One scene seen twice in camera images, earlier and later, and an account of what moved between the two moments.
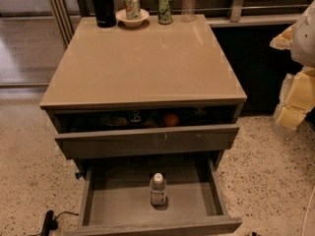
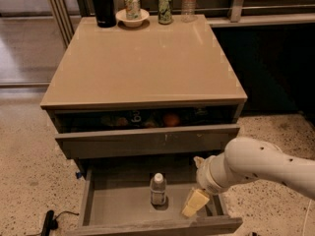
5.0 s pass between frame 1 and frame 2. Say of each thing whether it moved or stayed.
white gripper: moved
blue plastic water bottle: stayed
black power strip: stayed
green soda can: stayed
